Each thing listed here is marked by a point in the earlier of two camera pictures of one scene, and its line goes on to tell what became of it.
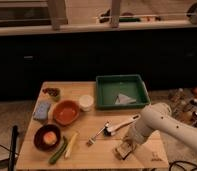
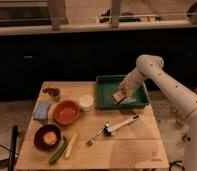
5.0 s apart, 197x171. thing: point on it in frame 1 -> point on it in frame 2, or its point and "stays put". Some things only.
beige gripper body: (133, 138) -> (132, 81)
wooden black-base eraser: (123, 149) -> (119, 97)
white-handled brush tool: (110, 130) stays put
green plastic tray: (121, 91) stays put
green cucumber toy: (62, 148) stays put
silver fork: (92, 140) stays put
